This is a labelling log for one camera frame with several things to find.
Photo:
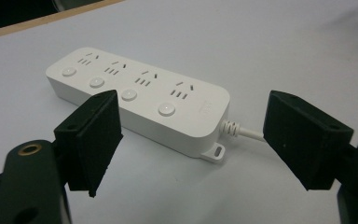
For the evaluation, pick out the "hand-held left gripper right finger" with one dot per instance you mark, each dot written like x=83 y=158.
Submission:
x=304 y=137

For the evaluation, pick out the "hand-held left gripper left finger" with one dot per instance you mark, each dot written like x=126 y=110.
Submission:
x=90 y=146

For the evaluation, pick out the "white power strip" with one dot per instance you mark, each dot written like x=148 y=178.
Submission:
x=155 y=96

